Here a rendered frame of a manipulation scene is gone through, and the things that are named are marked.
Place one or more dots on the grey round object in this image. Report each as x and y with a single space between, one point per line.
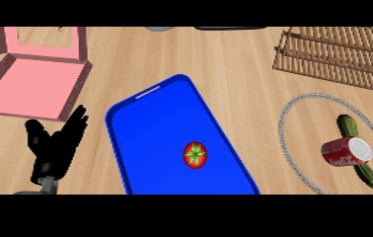
160 28

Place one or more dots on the green cucumber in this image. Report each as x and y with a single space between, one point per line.
348 125

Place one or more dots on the brown wooden slatted rack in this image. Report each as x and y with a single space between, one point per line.
328 53

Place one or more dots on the red can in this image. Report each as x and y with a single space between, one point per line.
342 152

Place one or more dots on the pink tiered shelf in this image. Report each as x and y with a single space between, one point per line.
36 79

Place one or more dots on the blue placemat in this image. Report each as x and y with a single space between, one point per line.
174 139

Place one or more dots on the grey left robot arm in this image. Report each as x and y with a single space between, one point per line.
42 187

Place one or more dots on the red squash with green star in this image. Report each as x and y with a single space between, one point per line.
195 154

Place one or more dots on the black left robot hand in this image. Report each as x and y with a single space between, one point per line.
56 148

